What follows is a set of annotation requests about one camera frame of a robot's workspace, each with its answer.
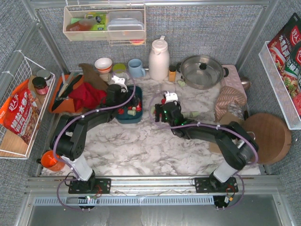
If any steel ladle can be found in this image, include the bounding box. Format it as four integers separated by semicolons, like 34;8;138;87
240;77;251;91

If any right white mesh basket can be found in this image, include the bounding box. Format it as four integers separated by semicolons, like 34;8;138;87
258;41;301;130

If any red seasoning packet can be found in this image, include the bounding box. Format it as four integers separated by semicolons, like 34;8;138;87
267;13;301;115

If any light blue mug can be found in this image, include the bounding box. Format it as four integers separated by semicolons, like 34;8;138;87
128;59;146;78

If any orange cup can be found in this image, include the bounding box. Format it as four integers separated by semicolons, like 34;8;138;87
40;150;65;172

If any teal storage basket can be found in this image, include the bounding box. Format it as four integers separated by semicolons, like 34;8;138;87
116;86;143;124

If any orange tray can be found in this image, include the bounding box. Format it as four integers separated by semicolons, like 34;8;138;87
48;74;84;113

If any purple cable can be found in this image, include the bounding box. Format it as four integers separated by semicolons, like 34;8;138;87
148;91;259;210
52;71;136;211

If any dark lid jar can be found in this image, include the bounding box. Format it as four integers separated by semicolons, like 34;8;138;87
32;77;48;95

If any brown cardboard square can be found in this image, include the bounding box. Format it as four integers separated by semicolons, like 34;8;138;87
219;112;244;125
209;143;222;154

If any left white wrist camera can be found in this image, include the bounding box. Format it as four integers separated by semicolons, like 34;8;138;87
111;75;128;92

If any red cloth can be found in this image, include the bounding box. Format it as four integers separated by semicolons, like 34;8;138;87
68;82;107;111

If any green lid white cup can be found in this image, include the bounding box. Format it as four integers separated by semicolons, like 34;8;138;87
112;63;127;73

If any brown cloth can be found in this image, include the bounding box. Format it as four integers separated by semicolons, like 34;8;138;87
78;63;109;93

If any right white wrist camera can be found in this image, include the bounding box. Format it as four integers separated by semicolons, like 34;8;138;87
163;91;178;104

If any round wooden cutting board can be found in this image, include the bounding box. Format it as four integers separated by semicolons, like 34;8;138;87
242;113;292;165

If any striped pink cloth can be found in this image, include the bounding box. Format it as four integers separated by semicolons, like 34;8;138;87
214;86;247;122

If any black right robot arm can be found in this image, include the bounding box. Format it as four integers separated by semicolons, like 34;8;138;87
155;101;259;190

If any pink egg tray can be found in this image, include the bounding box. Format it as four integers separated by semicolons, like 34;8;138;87
221;65;246;97

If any white wall basket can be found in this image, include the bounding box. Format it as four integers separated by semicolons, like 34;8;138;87
63;4;146;45

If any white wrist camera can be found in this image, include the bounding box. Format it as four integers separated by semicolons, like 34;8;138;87
111;75;128;92
163;91;178;104

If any orange spice bottle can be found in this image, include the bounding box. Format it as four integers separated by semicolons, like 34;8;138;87
168;65;176;82

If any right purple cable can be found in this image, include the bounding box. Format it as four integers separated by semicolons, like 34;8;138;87
148;91;259;210

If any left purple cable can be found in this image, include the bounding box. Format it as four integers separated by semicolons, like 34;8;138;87
52;71;136;211

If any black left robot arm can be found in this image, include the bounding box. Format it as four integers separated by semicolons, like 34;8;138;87
50;85;138;184

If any aluminium front rail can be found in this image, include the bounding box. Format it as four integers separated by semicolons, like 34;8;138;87
24;175;286;196

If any green snack packet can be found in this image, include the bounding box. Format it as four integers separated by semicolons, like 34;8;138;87
85;12;108;31

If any left white wire basket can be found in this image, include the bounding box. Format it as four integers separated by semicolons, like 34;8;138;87
0;50;55;159

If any clear plastic food container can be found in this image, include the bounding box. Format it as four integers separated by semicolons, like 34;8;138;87
107;11;144;40

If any black knife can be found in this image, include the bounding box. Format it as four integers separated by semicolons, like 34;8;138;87
59;74;80;96

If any white thermos jug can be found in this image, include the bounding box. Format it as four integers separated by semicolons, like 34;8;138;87
149;35;170;81

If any steel pot with lid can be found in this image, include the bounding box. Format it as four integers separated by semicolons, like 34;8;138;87
176;55;229;90

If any orange seasoning bag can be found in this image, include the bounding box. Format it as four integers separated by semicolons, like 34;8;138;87
0;80;40;144

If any white orange striped bowl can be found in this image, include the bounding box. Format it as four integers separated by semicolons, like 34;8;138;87
94;57;112;73

